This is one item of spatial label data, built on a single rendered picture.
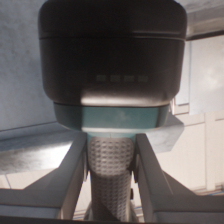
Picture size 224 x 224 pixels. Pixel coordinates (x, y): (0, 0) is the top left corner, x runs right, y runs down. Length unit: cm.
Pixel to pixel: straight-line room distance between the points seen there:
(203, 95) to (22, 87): 317
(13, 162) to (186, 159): 644
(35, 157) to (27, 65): 18
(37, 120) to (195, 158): 657
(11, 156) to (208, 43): 301
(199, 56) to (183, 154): 416
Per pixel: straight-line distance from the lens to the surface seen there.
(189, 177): 713
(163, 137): 29
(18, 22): 37
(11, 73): 38
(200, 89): 327
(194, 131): 627
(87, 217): 20
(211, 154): 683
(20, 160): 35
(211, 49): 315
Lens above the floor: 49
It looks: 15 degrees up
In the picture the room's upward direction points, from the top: 169 degrees clockwise
